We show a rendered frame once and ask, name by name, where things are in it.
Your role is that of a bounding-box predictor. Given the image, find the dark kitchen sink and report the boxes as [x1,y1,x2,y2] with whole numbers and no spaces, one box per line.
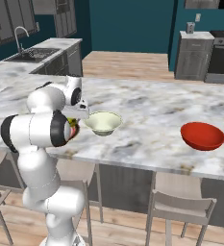
[3,47,62,63]

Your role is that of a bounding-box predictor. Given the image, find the yellow green fruit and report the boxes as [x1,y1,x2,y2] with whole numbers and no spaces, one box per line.
[66,117,80,128]

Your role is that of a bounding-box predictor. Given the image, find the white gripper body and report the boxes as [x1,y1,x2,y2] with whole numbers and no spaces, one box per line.
[62,106,90,121]

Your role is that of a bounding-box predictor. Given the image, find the black oven with hob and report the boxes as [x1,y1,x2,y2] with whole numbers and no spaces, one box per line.
[204,30,224,86]

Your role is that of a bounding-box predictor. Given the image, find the silver curved tap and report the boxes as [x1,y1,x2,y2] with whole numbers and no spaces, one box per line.
[13,26,31,56]

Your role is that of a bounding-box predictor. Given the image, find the grey base cupboards run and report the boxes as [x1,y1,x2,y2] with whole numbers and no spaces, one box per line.
[30,42,85,78]

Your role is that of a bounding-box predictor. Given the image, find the grey tall cupboard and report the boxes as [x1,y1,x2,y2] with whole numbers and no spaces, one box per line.
[31,0,78,39]

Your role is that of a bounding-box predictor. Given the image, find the grey wall socket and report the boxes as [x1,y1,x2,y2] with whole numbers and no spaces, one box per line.
[186,21,196,35]

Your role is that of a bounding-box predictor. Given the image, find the dark grey island base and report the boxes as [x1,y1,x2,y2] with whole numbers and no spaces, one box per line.
[0,153,224,230]

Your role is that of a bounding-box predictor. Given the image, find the grey cupboard above hob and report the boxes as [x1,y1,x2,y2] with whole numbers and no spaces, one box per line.
[184,0,221,10]

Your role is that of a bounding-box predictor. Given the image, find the grey single base cupboard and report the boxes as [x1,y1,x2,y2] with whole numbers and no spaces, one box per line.
[174,31,215,82]

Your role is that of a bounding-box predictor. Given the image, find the cream bowl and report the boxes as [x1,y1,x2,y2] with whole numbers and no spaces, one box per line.
[84,111,123,137]

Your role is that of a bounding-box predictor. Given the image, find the red fruit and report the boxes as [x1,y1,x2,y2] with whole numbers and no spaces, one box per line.
[68,124,81,140]

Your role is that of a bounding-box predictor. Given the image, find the red bowl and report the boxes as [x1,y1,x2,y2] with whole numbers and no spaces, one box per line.
[180,121,224,152]

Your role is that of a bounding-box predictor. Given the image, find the grey wall cupboards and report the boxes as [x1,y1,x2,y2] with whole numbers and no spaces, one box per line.
[0,0,38,50]

